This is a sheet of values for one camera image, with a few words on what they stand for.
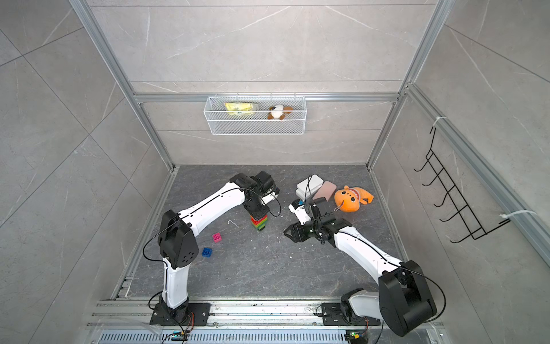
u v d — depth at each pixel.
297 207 0.75
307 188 1.04
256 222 0.87
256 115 0.90
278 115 0.86
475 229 0.58
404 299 0.40
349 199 0.95
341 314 0.72
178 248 0.49
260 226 0.91
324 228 0.63
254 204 0.72
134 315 0.75
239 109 0.84
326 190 1.07
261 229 0.93
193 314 0.73
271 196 0.78
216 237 0.90
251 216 0.78
